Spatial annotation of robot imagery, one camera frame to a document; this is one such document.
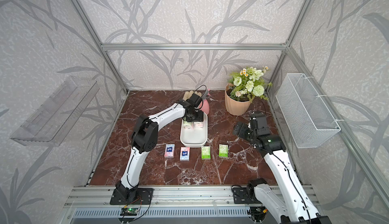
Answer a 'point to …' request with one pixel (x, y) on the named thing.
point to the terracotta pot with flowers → (243, 86)
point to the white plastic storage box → (194, 134)
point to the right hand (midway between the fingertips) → (240, 128)
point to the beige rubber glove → (187, 95)
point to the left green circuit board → (128, 212)
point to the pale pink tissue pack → (198, 124)
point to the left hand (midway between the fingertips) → (201, 119)
